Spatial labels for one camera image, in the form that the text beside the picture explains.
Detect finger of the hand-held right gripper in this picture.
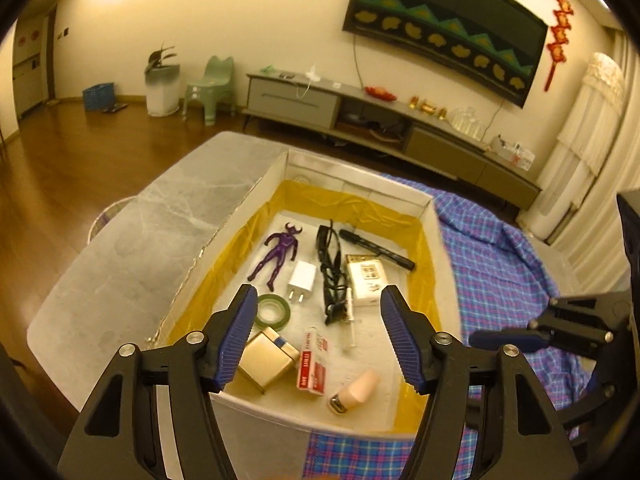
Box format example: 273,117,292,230
462,355,623,433
470,292,633,361

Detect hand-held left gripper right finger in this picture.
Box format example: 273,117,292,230
380,284,581,480

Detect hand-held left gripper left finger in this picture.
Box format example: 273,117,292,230
57,284,261,480

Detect gold tin box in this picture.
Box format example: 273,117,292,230
237,326,301,395

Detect green tape roll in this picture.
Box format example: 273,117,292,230
256,294,290,330

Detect red and white card box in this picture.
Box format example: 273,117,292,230
296,327,331,397

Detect white plug charger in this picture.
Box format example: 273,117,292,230
286,260,318,307

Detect black-framed glasses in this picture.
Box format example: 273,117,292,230
315,219,357,326

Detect purple toy figure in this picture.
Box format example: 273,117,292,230
247,225,305,292

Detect black marker pen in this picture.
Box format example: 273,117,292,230
339,228,417,271

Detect white cardboard box yellow lining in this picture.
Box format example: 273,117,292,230
145,149,463,480

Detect blue plaid cloth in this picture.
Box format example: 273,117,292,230
302,172,640,480

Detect pale curtain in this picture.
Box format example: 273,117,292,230
550,25,640,271

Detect lace-covered standing air conditioner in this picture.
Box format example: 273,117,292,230
517,52,626,243

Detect white organizer box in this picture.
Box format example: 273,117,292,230
490,135,536,168

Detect clear glassware set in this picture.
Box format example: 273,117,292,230
447,105,488,141

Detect grey television cabinet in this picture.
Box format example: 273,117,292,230
242,72,543,213

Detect white round bin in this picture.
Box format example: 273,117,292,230
145,64,182,117

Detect green plastic chair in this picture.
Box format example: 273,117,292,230
181,55,237,127

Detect blue plastic basket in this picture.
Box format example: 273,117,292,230
82,82,117,112

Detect dark potted plant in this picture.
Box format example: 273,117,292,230
144,42,178,73

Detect door with red stickers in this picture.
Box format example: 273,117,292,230
12,15,51,113

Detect red hanging ornament string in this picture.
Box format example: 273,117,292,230
545,0,575,92

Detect black power cable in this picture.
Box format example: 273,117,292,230
351,35,369,89

